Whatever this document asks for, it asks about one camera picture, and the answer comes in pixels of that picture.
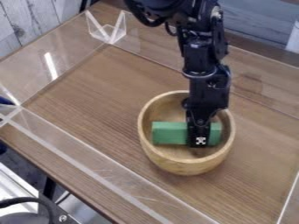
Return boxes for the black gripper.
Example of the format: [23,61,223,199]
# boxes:
[183,64,231,148]

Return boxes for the brown wooden bowl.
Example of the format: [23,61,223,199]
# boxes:
[137,90,237,176]

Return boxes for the black metal bracket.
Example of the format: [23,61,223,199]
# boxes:
[38,194,81,224]

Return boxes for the clear acrylic tray walls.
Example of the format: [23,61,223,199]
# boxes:
[0,5,299,224]

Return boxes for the white object at right edge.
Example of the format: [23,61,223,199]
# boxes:
[285,20,299,53]

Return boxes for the green rectangular block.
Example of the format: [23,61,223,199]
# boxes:
[151,122,222,146]

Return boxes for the black cable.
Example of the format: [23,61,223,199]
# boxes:
[0,196,59,224]

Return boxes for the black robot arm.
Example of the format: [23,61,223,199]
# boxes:
[125,0,231,148]

